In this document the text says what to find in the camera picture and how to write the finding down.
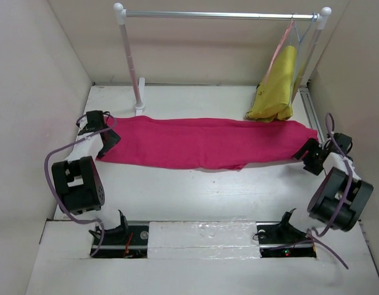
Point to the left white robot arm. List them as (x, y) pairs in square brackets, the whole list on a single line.
[(70, 170)]

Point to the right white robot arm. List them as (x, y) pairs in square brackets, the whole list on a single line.
[(342, 195)]

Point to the light blue plastic hanger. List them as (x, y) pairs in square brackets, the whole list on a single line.
[(305, 42)]

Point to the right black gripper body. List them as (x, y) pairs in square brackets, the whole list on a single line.
[(310, 158)]

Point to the aluminium rail right side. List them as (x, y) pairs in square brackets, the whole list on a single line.
[(310, 112)]

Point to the white and silver clothes rack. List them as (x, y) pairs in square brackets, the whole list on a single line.
[(138, 84)]

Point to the pink plastic hanger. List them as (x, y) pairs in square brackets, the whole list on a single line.
[(278, 48)]

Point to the pink trousers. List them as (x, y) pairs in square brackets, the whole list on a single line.
[(208, 143)]

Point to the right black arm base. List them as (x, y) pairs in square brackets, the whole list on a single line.
[(282, 240)]

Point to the yellow garment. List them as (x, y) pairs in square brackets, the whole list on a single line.
[(273, 98)]

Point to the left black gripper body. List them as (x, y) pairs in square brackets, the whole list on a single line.
[(113, 139)]

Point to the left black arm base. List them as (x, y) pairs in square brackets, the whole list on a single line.
[(129, 240)]

